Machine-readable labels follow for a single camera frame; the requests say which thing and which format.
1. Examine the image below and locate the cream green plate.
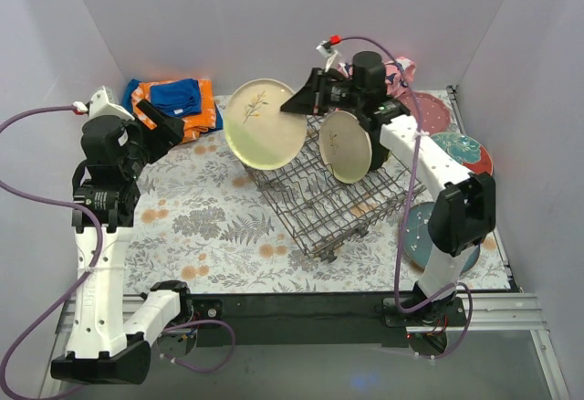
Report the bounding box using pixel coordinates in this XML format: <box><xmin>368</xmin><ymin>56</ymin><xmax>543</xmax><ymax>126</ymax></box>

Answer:
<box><xmin>318</xmin><ymin>111</ymin><xmax>372</xmax><ymax>184</ymax></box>
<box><xmin>223</xmin><ymin>79</ymin><xmax>308</xmax><ymax>171</ymax></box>

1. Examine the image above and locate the grey wire dish rack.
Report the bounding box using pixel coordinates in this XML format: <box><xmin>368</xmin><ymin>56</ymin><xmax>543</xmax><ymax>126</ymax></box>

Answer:
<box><xmin>245</xmin><ymin>117</ymin><xmax>411</xmax><ymax>262</ymax></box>

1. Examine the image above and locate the red teal floral plate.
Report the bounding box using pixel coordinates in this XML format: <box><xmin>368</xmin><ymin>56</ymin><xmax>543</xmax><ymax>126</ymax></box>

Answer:
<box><xmin>431</xmin><ymin>132</ymin><xmax>494</xmax><ymax>174</ymax></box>

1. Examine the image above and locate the dark blue floral plate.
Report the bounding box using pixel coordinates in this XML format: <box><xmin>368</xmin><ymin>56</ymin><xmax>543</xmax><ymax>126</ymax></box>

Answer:
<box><xmin>368</xmin><ymin>131</ymin><xmax>389</xmax><ymax>172</ymax></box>
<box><xmin>399</xmin><ymin>202</ymin><xmax>481</xmax><ymax>277</ymax></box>

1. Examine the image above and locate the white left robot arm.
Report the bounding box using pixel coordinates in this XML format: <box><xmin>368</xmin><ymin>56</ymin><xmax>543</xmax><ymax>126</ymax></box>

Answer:
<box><xmin>50</xmin><ymin>100</ymin><xmax>194</xmax><ymax>384</ymax></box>

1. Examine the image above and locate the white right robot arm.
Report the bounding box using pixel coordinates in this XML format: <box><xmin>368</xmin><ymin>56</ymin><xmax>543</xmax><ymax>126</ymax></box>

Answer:
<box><xmin>280</xmin><ymin>51</ymin><xmax>495</xmax><ymax>325</ymax></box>

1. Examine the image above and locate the blue folded towel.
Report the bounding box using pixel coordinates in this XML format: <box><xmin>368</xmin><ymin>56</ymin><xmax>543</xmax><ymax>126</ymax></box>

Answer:
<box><xmin>120</xmin><ymin>78</ymin><xmax>226</xmax><ymax>132</ymax></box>

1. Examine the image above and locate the orange white patterned cloth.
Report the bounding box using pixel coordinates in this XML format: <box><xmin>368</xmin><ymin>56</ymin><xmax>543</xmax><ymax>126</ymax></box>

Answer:
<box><xmin>130</xmin><ymin>78</ymin><xmax>218</xmax><ymax>145</ymax></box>

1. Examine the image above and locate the pink navy patterned cloth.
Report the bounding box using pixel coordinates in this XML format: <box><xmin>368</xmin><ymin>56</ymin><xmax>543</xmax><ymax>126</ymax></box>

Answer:
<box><xmin>338</xmin><ymin>51</ymin><xmax>416</xmax><ymax>98</ymax></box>

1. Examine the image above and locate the pink polka dot plate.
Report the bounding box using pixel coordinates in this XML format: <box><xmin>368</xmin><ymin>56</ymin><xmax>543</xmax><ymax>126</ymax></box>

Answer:
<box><xmin>398</xmin><ymin>91</ymin><xmax>451</xmax><ymax>134</ymax></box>

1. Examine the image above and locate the floral patterned table mat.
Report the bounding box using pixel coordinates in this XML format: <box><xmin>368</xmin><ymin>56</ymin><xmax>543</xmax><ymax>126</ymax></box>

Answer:
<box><xmin>89</xmin><ymin>89</ymin><xmax>510</xmax><ymax>296</ymax></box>

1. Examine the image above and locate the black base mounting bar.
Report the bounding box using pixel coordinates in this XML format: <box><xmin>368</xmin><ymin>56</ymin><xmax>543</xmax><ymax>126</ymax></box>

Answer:
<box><xmin>150</xmin><ymin>288</ymin><xmax>469</xmax><ymax>349</ymax></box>

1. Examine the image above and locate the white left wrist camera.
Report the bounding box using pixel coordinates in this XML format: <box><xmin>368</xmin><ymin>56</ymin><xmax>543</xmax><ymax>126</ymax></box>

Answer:
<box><xmin>72</xmin><ymin>86</ymin><xmax>134</xmax><ymax>121</ymax></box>

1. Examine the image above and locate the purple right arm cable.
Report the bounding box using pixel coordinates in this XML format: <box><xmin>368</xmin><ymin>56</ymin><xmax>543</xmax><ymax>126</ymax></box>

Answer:
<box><xmin>339</xmin><ymin>35</ymin><xmax>474</xmax><ymax>361</ymax></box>

